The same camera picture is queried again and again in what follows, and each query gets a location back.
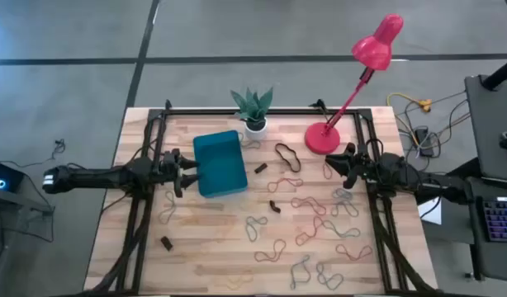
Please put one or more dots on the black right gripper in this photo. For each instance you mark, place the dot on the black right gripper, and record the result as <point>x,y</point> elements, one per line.
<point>367,167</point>

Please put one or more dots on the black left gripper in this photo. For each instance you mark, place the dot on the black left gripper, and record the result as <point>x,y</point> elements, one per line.
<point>167,169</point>

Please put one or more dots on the red rubber band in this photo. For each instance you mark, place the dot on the red rubber band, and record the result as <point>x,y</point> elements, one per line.
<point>352,257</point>
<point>274,251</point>
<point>315,224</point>
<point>324,171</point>
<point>285,180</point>
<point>308,199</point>

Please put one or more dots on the small black rubber band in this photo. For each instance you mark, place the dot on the small black rubber band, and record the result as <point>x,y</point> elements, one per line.
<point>274,207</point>
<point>260,168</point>

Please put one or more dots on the small dark brown block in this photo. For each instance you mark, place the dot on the small dark brown block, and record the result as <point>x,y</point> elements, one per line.
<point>167,243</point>

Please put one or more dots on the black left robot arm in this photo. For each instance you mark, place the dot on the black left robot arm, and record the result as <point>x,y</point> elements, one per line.
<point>96,177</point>

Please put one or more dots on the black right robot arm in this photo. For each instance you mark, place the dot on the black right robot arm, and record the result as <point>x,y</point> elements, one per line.
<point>423,181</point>

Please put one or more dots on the blue plastic bin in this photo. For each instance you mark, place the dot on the blue plastic bin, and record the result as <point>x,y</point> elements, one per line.
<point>220,165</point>

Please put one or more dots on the yellow rubber band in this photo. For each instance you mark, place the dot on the yellow rubber band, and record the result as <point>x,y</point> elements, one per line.
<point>237,284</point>

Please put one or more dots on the red desk lamp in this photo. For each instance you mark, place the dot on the red desk lamp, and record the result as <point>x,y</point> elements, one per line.
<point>321,138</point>

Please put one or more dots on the black power adapter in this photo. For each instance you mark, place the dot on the black power adapter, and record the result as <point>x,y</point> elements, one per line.
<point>423,142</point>

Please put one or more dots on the green plant in white pot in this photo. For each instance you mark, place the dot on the green plant in white pot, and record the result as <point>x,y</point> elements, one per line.
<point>253,108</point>

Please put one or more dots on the white paper sheet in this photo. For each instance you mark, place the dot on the white paper sheet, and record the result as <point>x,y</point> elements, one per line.
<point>433,214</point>

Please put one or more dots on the backlit keyboard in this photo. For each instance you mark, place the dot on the backlit keyboard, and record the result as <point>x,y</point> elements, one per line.
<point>501,220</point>

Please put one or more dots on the black keyboard desk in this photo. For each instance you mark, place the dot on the black keyboard desk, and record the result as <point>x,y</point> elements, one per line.
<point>497,260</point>

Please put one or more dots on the black box with blue light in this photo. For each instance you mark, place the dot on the black box with blue light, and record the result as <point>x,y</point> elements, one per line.
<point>6,177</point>

